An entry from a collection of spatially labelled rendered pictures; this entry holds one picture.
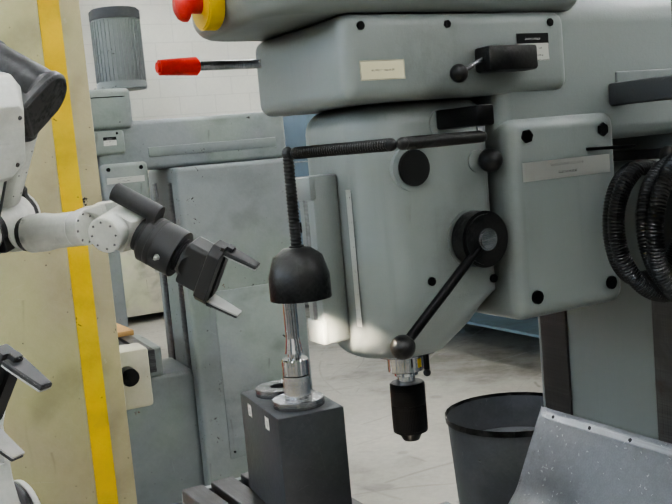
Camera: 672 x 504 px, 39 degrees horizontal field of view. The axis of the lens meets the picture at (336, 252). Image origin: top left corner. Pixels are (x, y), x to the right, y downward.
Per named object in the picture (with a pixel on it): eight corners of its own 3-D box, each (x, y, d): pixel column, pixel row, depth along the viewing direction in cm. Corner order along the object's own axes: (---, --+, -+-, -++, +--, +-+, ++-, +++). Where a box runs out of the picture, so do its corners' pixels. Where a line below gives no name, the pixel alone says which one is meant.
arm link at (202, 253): (195, 314, 164) (137, 283, 166) (218, 292, 172) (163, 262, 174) (216, 256, 158) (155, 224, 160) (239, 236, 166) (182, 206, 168)
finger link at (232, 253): (253, 272, 161) (222, 255, 162) (260, 265, 164) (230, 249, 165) (256, 264, 160) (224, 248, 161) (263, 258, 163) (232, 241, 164)
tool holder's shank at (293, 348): (304, 355, 163) (298, 292, 162) (303, 359, 160) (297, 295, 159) (286, 356, 163) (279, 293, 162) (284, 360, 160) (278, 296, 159)
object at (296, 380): (312, 392, 165) (309, 359, 164) (311, 399, 160) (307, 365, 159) (285, 394, 165) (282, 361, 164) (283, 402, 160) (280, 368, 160)
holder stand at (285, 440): (287, 527, 157) (276, 411, 155) (249, 488, 177) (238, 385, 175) (353, 511, 161) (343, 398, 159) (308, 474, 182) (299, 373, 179)
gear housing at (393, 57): (348, 103, 104) (340, 11, 103) (257, 118, 126) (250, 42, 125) (572, 88, 120) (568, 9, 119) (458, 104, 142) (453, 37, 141)
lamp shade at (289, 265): (257, 302, 109) (252, 249, 108) (301, 291, 114) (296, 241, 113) (300, 305, 104) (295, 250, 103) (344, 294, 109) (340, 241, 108)
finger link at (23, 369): (35, 394, 111) (-1, 365, 113) (54, 387, 114) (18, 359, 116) (40, 383, 110) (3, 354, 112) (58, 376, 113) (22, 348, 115)
